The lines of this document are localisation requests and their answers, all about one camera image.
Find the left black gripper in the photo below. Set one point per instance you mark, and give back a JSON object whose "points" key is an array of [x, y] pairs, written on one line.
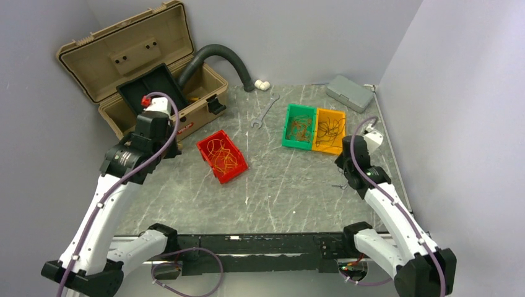
{"points": [[173, 151]]}

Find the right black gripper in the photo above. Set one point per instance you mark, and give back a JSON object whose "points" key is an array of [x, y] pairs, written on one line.
{"points": [[338, 161]]}

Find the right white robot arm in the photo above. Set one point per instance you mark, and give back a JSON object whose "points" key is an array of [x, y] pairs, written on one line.
{"points": [[415, 262]]}

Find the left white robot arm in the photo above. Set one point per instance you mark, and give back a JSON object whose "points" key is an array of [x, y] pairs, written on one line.
{"points": [[88, 266]]}

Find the orange plastic bin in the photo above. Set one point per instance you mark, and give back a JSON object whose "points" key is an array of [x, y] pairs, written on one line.
{"points": [[329, 131]]}

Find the black toolbox tray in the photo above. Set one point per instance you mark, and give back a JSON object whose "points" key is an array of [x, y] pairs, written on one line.
{"points": [[158, 79]]}

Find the green plastic bin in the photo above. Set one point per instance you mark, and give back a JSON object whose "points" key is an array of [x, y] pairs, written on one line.
{"points": [[299, 127]]}

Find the grey plastic case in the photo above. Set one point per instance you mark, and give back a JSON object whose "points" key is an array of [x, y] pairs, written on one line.
{"points": [[354, 96]]}

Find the red plastic bin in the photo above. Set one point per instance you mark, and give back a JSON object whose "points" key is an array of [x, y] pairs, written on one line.
{"points": [[223, 156]]}

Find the tan plastic toolbox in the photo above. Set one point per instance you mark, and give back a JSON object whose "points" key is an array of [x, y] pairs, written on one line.
{"points": [[126, 50]]}

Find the silver open-end wrench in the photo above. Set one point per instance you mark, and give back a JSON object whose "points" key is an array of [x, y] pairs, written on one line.
{"points": [[258, 121]]}

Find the white pipe fitting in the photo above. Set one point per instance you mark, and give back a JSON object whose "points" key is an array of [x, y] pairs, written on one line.
{"points": [[262, 85]]}

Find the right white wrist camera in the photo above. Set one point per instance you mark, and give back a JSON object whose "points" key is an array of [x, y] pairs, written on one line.
{"points": [[373, 139]]}

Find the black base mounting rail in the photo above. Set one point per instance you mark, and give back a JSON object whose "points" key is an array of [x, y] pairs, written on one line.
{"points": [[266, 252]]}

